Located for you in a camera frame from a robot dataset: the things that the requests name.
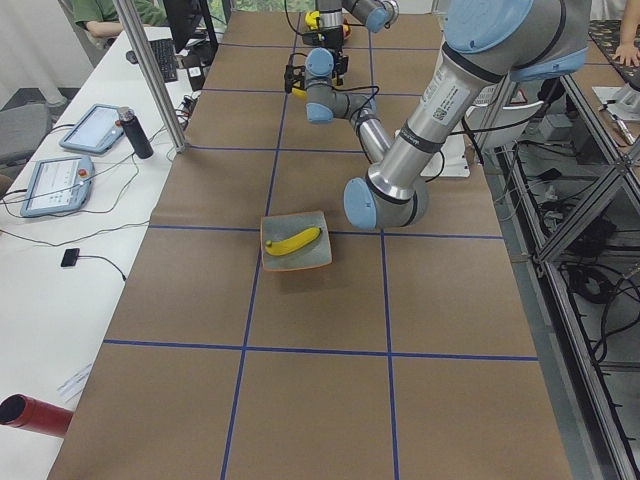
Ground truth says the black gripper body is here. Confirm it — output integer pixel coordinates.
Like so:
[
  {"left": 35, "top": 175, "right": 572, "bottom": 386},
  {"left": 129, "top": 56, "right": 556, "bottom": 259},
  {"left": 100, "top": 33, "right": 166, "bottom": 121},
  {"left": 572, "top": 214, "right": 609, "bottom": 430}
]
[
  {"left": 331, "top": 49, "right": 349, "bottom": 85},
  {"left": 302, "top": 29, "right": 348, "bottom": 46}
]

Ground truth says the yellow banana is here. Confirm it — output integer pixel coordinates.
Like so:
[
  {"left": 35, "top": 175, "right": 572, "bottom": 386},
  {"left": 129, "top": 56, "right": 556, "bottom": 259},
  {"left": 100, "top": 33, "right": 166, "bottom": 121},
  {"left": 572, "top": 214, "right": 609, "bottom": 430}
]
[
  {"left": 304, "top": 10, "right": 320, "bottom": 30},
  {"left": 291, "top": 87, "right": 307, "bottom": 100},
  {"left": 264, "top": 227, "right": 322, "bottom": 257}
]

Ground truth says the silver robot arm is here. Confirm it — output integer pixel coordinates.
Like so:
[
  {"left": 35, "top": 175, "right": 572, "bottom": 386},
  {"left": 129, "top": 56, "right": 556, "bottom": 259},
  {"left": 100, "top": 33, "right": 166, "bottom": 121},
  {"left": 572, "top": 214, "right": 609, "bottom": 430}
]
[
  {"left": 304, "top": 1, "right": 591, "bottom": 230},
  {"left": 302, "top": 0, "right": 399, "bottom": 49}
]

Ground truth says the grey square plate orange rim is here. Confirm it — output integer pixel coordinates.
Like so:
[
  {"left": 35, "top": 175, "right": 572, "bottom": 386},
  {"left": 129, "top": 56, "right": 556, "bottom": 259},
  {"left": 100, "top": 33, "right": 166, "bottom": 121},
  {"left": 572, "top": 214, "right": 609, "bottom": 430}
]
[{"left": 260, "top": 211, "right": 333, "bottom": 272}]

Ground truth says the black computer monitor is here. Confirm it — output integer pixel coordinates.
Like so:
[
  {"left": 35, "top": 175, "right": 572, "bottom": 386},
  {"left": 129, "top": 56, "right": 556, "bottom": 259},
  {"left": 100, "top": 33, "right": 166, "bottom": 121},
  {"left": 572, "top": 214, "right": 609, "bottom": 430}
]
[{"left": 163, "top": 0, "right": 218, "bottom": 53}]

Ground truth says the black keyboard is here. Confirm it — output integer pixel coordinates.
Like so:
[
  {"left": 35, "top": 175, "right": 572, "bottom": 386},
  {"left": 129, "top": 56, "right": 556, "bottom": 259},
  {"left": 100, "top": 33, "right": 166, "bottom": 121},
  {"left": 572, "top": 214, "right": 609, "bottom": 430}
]
[{"left": 149, "top": 39, "right": 178, "bottom": 83}]

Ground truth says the black water bottle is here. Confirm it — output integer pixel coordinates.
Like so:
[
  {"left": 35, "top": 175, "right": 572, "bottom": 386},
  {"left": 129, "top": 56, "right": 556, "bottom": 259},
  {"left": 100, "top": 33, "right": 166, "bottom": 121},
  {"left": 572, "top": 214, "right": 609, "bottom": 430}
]
[{"left": 117, "top": 106, "right": 154, "bottom": 159}]

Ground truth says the person in green shirt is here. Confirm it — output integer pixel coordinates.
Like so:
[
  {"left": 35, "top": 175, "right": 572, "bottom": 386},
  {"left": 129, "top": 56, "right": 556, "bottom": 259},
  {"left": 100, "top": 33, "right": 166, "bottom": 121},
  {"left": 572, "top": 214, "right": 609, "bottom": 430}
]
[{"left": 71, "top": 0, "right": 168, "bottom": 39}]

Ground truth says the far teach pendant tablet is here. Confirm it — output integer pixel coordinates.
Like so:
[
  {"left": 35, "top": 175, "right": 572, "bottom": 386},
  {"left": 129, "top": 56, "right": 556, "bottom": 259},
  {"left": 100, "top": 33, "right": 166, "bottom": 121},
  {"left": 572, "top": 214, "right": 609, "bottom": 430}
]
[{"left": 59, "top": 104, "right": 124, "bottom": 155}]

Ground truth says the teach pendant tablet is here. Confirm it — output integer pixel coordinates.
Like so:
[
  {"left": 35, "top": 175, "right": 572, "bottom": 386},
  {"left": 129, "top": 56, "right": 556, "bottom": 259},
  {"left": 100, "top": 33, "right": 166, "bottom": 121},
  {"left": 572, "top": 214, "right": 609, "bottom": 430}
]
[
  {"left": 59, "top": 104, "right": 124, "bottom": 155},
  {"left": 20, "top": 155, "right": 95, "bottom": 218}
]

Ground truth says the near teach pendant tablet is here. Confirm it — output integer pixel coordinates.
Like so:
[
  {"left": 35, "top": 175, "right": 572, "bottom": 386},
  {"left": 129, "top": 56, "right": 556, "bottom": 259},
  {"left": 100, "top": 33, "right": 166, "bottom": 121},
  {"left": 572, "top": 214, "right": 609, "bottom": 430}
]
[{"left": 20, "top": 155, "right": 95, "bottom": 218}]

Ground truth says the small black puck device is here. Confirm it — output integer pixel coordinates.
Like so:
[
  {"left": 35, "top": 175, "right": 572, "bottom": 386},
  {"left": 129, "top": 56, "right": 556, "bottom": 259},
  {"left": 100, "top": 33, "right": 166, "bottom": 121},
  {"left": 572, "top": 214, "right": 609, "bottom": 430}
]
[{"left": 60, "top": 248, "right": 80, "bottom": 268}]

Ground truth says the red cylinder tube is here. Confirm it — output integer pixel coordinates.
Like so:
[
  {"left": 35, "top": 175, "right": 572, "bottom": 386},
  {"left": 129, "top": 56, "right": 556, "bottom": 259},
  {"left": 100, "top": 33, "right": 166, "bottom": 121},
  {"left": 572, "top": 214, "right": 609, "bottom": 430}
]
[{"left": 1, "top": 394, "right": 74, "bottom": 438}]

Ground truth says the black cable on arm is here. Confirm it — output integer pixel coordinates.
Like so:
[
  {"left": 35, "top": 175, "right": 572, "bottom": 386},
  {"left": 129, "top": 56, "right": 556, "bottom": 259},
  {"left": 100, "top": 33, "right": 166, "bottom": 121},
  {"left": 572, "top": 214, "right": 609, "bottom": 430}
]
[{"left": 284, "top": 0, "right": 446, "bottom": 184}]

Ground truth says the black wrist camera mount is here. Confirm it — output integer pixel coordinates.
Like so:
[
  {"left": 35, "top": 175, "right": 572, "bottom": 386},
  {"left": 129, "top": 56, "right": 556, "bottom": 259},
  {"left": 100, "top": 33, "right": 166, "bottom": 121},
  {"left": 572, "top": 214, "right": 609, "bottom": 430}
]
[{"left": 283, "top": 54, "right": 306, "bottom": 94}]

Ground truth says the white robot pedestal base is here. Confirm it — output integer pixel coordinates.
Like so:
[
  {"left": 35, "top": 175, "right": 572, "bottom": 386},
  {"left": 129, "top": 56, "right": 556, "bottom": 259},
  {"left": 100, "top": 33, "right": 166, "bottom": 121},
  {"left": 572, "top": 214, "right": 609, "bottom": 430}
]
[{"left": 421, "top": 136, "right": 470, "bottom": 179}]

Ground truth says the aluminium frame post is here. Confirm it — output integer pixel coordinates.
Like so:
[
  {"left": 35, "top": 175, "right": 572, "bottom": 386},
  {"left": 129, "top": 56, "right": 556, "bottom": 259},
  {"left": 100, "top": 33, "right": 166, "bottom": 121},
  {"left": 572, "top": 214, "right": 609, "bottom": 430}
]
[{"left": 113, "top": 0, "right": 187, "bottom": 153}]

